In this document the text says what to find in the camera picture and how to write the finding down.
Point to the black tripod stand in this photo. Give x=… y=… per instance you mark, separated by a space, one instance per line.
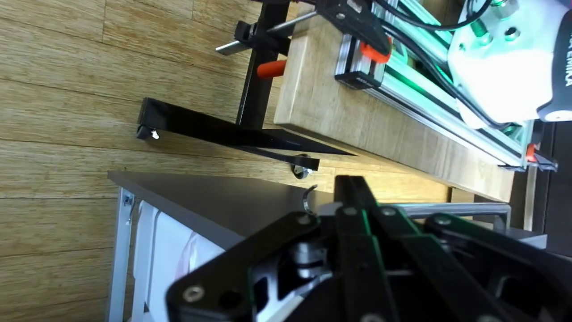
x=266 y=38

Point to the aluminium frame rails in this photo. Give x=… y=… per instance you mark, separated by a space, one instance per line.
x=393 y=52

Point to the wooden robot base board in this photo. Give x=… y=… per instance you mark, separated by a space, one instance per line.
x=402 y=159

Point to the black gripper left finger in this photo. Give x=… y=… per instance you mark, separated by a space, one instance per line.
x=254 y=278

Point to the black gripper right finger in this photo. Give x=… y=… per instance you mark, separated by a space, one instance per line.
x=477 y=274

